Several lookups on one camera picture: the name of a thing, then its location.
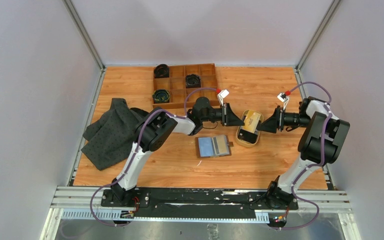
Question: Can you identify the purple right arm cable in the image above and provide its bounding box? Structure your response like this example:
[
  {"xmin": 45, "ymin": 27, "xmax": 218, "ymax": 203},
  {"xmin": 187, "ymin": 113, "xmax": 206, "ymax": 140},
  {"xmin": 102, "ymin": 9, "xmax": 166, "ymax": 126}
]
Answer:
[{"xmin": 284, "ymin": 81, "xmax": 333, "ymax": 231}]

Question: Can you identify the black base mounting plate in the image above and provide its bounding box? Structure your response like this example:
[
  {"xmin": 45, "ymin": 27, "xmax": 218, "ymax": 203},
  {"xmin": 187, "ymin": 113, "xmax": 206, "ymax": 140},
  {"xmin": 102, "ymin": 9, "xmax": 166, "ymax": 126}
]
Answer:
[{"xmin": 100, "ymin": 187, "xmax": 299, "ymax": 220}]

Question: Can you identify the black-green coiled belt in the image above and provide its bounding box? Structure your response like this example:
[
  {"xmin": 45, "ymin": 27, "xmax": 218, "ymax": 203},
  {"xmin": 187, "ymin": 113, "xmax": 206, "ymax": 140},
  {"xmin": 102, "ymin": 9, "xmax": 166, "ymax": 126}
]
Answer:
[{"xmin": 152, "ymin": 89, "xmax": 170, "ymax": 104}]

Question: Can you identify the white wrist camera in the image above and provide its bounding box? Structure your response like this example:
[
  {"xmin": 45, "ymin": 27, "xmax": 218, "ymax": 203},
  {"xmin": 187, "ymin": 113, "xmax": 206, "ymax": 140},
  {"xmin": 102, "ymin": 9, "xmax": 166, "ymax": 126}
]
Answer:
[
  {"xmin": 277, "ymin": 92, "xmax": 290, "ymax": 111},
  {"xmin": 216, "ymin": 88, "xmax": 230, "ymax": 106}
]

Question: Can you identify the dark grey dotted cloth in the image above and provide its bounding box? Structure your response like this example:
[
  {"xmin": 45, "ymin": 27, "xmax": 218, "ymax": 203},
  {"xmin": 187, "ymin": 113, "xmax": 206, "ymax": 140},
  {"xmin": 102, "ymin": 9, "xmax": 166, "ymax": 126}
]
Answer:
[{"xmin": 81, "ymin": 98, "xmax": 149, "ymax": 171}]

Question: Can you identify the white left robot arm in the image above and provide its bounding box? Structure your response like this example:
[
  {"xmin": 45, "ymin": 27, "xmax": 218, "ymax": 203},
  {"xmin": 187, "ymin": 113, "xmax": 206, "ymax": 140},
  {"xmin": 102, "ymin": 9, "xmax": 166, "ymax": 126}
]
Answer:
[{"xmin": 110, "ymin": 97, "xmax": 245, "ymax": 207}]

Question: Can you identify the gold VIP card 8835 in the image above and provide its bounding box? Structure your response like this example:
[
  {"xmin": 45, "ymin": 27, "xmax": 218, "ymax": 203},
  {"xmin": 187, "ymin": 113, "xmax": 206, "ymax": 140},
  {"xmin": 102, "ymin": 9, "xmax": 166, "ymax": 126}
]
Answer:
[{"xmin": 243, "ymin": 110, "xmax": 263, "ymax": 133}]

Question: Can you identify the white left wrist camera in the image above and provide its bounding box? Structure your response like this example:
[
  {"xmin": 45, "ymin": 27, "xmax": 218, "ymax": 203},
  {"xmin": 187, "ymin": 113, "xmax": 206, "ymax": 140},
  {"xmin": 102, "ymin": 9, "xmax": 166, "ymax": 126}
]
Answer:
[{"xmin": 216, "ymin": 88, "xmax": 230, "ymax": 106}]

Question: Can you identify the brown leather card holder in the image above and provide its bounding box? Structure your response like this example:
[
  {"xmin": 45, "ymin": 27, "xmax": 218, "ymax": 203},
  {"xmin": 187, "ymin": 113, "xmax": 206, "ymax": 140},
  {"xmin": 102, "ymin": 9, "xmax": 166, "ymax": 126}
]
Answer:
[{"xmin": 195, "ymin": 135, "xmax": 234, "ymax": 159}]

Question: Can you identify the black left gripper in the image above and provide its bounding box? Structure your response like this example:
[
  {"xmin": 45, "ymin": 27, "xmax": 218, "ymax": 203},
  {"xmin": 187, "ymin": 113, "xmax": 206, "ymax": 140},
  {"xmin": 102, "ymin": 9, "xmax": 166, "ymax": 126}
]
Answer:
[{"xmin": 200, "ymin": 103, "xmax": 244, "ymax": 127}]

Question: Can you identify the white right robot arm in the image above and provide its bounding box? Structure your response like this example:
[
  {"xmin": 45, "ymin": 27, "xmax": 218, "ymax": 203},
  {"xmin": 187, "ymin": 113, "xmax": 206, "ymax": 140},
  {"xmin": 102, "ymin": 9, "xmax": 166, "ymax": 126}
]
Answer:
[{"xmin": 257, "ymin": 96, "xmax": 350, "ymax": 209}]

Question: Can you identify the black card in tray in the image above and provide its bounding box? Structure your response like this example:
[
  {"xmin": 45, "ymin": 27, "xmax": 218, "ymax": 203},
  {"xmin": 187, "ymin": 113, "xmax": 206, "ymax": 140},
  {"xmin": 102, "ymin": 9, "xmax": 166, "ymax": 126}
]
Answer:
[{"xmin": 237, "ymin": 129, "xmax": 259, "ymax": 145}]

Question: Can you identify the black coiled belt middle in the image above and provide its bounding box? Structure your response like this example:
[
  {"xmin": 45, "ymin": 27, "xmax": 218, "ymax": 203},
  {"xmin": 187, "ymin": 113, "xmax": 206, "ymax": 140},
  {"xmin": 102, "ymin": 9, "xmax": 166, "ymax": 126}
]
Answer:
[{"xmin": 185, "ymin": 74, "xmax": 201, "ymax": 89}]

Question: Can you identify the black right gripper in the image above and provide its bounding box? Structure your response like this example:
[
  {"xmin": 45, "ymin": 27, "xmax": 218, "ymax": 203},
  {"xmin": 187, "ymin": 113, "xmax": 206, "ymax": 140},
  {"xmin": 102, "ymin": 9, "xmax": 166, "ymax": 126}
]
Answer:
[{"xmin": 257, "ymin": 105, "xmax": 312, "ymax": 134}]

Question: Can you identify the yellow oval card tray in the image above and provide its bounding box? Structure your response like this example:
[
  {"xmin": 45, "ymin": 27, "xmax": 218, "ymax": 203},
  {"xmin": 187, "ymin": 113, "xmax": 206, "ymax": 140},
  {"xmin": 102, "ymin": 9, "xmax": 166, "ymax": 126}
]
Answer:
[{"xmin": 235, "ymin": 109, "xmax": 264, "ymax": 148}]

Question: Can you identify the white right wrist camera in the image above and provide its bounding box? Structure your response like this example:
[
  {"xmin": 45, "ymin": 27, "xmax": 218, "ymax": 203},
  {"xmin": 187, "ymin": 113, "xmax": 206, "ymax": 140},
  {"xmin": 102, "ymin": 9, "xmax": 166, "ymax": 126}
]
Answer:
[{"xmin": 277, "ymin": 92, "xmax": 290, "ymax": 111}]

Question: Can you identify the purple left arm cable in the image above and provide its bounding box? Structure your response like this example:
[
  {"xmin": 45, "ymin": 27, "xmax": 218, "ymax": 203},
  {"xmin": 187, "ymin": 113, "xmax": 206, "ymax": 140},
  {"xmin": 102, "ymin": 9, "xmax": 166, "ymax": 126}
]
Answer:
[{"xmin": 89, "ymin": 87, "xmax": 222, "ymax": 228}]

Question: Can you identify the black coiled belt top-left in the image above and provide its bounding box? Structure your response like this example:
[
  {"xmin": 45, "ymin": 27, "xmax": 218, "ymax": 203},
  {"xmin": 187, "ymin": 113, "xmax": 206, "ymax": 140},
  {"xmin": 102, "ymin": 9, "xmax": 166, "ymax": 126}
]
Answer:
[{"xmin": 153, "ymin": 64, "xmax": 170, "ymax": 79}]

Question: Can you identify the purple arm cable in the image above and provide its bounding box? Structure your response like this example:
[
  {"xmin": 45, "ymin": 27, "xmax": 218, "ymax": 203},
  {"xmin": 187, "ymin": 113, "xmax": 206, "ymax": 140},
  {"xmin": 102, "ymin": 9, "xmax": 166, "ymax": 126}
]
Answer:
[
  {"xmin": 284, "ymin": 81, "xmax": 333, "ymax": 231},
  {"xmin": 89, "ymin": 87, "xmax": 222, "ymax": 228}
]

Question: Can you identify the wooden compartment tray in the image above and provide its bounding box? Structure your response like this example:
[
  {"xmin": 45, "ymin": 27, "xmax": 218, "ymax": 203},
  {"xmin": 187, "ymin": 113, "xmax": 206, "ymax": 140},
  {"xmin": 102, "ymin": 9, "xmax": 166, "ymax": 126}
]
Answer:
[{"xmin": 151, "ymin": 63, "xmax": 219, "ymax": 110}]

